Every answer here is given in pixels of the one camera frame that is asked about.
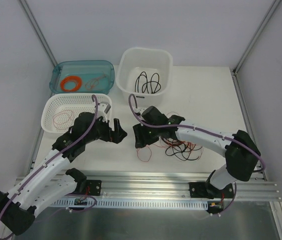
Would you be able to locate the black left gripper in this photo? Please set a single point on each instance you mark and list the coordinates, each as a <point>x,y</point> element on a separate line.
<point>109,133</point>

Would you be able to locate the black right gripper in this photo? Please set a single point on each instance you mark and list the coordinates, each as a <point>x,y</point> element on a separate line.
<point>144,136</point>

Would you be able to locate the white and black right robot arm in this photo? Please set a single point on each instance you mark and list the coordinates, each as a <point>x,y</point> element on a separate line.
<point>239,151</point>

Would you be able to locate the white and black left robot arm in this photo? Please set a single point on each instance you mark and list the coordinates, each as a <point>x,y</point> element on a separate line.
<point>20,206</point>

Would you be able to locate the teal transparent plastic bin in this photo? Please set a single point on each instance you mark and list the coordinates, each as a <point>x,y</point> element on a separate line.
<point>82,76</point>

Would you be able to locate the white perforated plastic basket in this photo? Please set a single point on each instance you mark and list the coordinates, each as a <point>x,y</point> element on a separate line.
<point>61,110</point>

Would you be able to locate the white deep plastic tub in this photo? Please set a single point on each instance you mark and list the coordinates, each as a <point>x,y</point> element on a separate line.
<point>145,73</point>

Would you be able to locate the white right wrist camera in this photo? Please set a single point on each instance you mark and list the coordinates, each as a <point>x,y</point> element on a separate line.
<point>139,111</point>

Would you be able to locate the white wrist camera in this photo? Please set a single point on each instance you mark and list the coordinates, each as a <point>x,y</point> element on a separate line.
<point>104,110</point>
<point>139,111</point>

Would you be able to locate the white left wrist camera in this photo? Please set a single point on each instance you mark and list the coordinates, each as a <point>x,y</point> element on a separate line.
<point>104,110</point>

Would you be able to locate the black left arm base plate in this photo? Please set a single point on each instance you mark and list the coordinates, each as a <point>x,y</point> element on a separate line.
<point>88,188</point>

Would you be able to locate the aluminium mounting rail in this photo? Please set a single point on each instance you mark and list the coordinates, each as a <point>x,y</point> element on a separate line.
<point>156,185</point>

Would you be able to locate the white slotted cable duct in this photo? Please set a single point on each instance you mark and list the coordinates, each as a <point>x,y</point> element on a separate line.
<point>112,203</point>

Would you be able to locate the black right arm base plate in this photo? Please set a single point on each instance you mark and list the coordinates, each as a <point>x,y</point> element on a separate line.
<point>202,190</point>

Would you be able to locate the left aluminium frame post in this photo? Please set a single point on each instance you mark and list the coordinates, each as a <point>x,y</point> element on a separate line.
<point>39,33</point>

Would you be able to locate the aluminium frame post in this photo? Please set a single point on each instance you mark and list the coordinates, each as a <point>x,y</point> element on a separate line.
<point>39,33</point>
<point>257,34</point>

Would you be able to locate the right aluminium frame post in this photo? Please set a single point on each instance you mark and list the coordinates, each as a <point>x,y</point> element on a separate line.
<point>257,34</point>

